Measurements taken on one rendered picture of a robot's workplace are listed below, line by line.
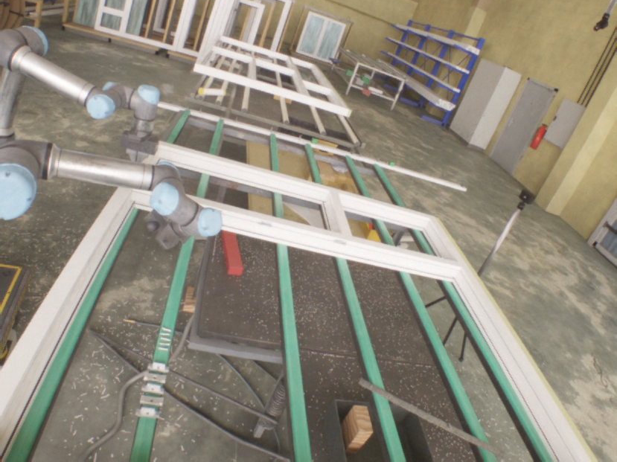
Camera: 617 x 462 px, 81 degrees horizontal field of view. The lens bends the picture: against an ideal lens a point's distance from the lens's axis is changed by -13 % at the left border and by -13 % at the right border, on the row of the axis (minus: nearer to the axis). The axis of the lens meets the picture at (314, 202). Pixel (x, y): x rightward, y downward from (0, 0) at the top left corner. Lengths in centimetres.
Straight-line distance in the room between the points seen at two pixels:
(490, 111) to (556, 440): 944
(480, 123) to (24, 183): 997
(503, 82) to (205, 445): 968
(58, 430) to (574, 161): 786
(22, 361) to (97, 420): 104
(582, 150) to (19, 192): 790
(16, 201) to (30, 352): 32
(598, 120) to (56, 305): 789
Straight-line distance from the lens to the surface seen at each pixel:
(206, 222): 108
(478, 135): 1049
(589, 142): 812
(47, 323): 101
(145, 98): 146
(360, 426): 127
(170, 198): 105
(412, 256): 171
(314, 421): 139
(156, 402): 97
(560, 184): 815
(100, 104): 136
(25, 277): 205
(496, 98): 1041
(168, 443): 191
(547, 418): 145
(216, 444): 194
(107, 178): 114
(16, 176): 99
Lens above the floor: 168
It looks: 25 degrees down
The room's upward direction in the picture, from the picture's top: 22 degrees clockwise
